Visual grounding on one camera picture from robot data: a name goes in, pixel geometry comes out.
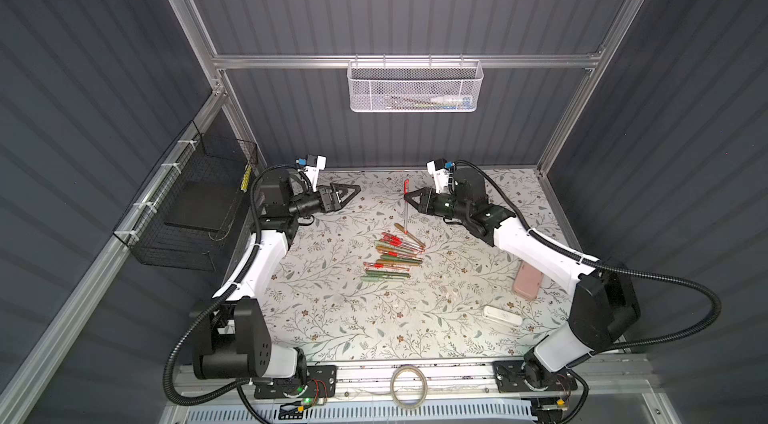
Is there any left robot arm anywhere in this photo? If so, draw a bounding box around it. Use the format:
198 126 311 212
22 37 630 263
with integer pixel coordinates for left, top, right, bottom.
162 170 361 406

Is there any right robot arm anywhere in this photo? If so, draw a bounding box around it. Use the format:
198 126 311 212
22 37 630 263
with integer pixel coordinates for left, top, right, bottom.
404 188 722 390

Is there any floral table mat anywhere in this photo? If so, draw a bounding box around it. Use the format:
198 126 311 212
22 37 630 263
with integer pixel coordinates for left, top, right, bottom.
261 170 571 361

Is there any pink pencil case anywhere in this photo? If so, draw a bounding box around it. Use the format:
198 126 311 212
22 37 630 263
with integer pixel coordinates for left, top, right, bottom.
513 262 544 301

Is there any white rectangular eraser box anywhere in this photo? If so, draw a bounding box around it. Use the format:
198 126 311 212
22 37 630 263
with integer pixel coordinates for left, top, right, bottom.
482 306 523 327

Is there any roll of clear tape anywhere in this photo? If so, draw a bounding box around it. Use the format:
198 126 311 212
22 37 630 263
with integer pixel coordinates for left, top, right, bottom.
389 365 429 411

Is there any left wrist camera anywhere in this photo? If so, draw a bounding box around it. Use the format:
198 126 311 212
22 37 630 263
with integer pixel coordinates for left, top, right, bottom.
296 155 327 192

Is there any white wire mesh basket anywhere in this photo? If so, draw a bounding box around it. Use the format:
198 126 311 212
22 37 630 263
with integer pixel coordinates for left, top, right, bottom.
346 59 484 114

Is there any black wire basket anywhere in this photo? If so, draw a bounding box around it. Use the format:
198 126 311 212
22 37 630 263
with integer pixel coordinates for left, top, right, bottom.
113 126 259 272

